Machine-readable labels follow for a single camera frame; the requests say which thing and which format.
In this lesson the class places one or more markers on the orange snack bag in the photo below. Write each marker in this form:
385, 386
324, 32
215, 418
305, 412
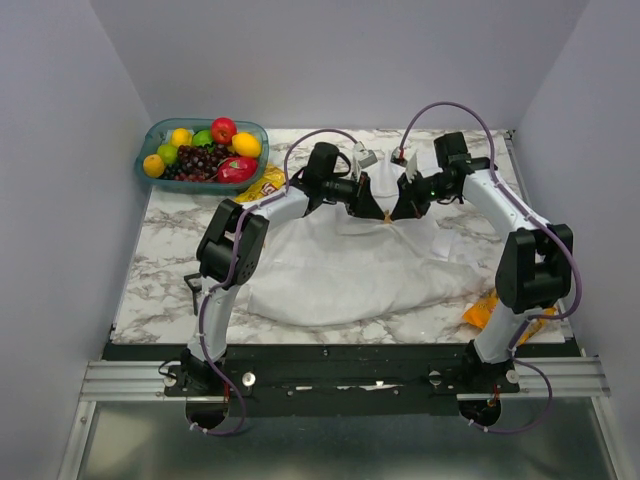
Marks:
489, 307

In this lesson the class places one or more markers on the green lime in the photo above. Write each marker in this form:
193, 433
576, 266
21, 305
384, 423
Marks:
168, 153

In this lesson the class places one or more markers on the white shirt garment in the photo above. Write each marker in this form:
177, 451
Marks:
330, 268

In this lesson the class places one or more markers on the dark purple grapes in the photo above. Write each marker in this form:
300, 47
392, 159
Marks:
197, 163

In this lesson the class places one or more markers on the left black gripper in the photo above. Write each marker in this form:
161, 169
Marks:
361, 203

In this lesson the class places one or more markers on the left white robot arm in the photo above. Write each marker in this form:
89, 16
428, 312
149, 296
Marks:
230, 249

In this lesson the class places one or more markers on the red apple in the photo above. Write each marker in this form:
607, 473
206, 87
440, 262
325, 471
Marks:
222, 130

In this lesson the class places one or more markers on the teal fruit basket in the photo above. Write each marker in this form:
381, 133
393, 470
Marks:
160, 133

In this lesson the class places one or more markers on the small black wire cube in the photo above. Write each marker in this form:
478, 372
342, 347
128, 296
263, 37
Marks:
193, 282

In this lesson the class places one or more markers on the aluminium extrusion rail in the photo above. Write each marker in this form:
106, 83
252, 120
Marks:
570, 377

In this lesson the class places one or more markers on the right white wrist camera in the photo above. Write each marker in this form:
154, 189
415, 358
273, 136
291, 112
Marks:
410, 164

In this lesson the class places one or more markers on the yellow Lays chip bag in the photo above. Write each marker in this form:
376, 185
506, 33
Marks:
272, 180

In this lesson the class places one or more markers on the green apple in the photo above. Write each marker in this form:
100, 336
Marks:
203, 139

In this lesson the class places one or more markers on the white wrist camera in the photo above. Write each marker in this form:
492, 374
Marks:
362, 158
410, 164

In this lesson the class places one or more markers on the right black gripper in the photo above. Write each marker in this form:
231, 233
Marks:
408, 205

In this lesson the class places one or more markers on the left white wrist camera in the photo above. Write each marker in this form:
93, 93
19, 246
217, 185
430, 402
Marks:
362, 158

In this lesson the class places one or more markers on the orange fruit front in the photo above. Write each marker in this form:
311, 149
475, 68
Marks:
153, 166

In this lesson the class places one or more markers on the yellow lemon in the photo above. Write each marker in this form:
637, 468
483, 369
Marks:
247, 145

